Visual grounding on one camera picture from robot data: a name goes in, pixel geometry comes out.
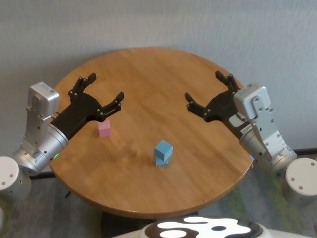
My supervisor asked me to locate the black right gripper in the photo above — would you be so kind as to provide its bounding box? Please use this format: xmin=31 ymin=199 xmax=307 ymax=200
xmin=184 ymin=70 xmax=252 ymax=139

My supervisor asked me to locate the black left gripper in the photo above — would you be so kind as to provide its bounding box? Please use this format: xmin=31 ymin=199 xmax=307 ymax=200
xmin=51 ymin=72 xmax=124 ymax=141

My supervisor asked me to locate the pink cube block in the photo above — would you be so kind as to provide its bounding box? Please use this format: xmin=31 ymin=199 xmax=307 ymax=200
xmin=98 ymin=119 xmax=112 ymax=138

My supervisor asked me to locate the white robot torso brown pattern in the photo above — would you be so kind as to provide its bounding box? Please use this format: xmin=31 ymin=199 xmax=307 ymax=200
xmin=110 ymin=215 xmax=317 ymax=238

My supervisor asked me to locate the black table base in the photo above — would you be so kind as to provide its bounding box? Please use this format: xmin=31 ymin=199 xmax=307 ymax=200
xmin=101 ymin=210 xmax=199 ymax=238

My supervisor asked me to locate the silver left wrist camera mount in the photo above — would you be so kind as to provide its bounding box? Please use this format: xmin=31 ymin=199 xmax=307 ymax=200
xmin=23 ymin=82 xmax=60 ymax=149

